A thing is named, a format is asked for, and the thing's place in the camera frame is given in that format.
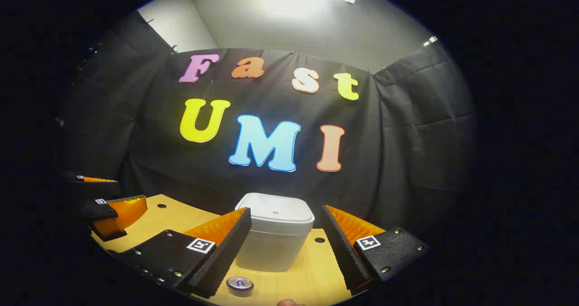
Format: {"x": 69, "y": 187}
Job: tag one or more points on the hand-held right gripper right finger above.
{"x": 344, "y": 251}

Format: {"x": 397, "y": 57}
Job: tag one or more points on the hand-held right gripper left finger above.
{"x": 228, "y": 256}

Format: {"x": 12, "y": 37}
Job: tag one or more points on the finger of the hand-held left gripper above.
{"x": 92, "y": 187}
{"x": 100, "y": 210}

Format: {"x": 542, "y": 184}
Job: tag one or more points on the white desktop garbage bin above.
{"x": 276, "y": 242}

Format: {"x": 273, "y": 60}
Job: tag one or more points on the orange paper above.
{"x": 287, "y": 303}

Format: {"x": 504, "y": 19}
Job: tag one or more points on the wooden desktop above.
{"x": 307, "y": 279}

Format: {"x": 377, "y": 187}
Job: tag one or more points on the black backdrop cloth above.
{"x": 280, "y": 188}

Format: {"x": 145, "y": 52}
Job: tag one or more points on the small ceiling light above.
{"x": 430, "y": 40}

